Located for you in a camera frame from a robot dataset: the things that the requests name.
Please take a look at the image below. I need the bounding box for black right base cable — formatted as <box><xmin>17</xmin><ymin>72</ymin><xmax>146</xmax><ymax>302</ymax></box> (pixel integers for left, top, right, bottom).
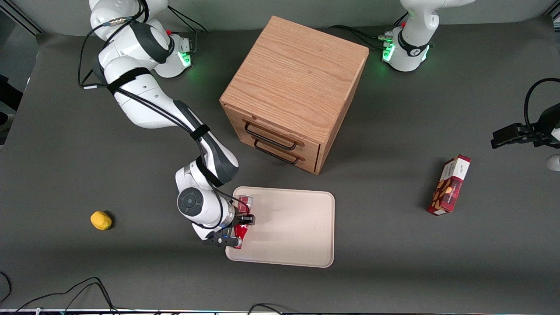
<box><xmin>168</xmin><ymin>4</ymin><xmax>209</xmax><ymax>53</ymax></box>

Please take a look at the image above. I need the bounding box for yellow lemon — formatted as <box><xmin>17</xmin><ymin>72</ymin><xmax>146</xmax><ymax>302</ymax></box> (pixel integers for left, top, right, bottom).
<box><xmin>90</xmin><ymin>210</ymin><xmax>113</xmax><ymax>231</ymax></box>

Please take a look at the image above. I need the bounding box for black left base cable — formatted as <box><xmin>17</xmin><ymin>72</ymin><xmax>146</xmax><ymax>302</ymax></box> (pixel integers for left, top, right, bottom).
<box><xmin>328</xmin><ymin>13</ymin><xmax>410</xmax><ymax>49</ymax></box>

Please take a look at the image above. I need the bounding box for black floor cable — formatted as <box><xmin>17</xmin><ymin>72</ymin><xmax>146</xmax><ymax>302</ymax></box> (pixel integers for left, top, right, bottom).
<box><xmin>0</xmin><ymin>271</ymin><xmax>121</xmax><ymax>314</ymax></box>
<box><xmin>246</xmin><ymin>303</ymin><xmax>287</xmax><ymax>315</ymax></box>

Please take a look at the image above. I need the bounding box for beige plastic tray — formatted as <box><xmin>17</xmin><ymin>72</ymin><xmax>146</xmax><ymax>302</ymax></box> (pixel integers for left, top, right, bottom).
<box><xmin>225</xmin><ymin>187</ymin><xmax>336</xmax><ymax>268</ymax></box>

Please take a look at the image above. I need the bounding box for wooden two-drawer cabinet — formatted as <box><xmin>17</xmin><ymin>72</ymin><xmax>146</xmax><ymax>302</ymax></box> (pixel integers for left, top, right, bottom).
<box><xmin>220</xmin><ymin>16</ymin><xmax>370</xmax><ymax>175</ymax></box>

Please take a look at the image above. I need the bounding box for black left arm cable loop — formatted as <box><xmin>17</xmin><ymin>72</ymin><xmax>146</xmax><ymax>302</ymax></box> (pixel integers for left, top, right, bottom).
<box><xmin>524</xmin><ymin>78</ymin><xmax>560</xmax><ymax>134</ymax></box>

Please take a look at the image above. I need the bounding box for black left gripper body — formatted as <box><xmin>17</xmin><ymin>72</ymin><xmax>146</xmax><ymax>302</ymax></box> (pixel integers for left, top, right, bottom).
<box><xmin>532</xmin><ymin>103</ymin><xmax>560</xmax><ymax>147</ymax></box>

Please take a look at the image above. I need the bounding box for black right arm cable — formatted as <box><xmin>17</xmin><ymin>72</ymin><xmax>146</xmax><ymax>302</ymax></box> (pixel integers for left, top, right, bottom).
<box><xmin>77</xmin><ymin>0</ymin><xmax>252</xmax><ymax>230</ymax></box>

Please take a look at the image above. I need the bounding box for black metal drawer handle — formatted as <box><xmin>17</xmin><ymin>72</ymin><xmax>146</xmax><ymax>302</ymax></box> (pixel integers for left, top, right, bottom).
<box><xmin>253</xmin><ymin>139</ymin><xmax>302</xmax><ymax>165</ymax></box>
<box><xmin>244</xmin><ymin>121</ymin><xmax>298</xmax><ymax>151</ymax></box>

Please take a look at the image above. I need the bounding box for black base cable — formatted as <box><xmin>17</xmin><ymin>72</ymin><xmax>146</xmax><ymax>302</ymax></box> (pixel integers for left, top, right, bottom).
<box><xmin>328</xmin><ymin>13</ymin><xmax>410</xmax><ymax>49</ymax></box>
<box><xmin>168</xmin><ymin>4</ymin><xmax>209</xmax><ymax>53</ymax></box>

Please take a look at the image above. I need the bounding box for red tartan shortbread box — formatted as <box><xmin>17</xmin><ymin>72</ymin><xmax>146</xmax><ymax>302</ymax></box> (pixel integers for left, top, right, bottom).
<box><xmin>427</xmin><ymin>154</ymin><xmax>472</xmax><ymax>216</ymax></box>

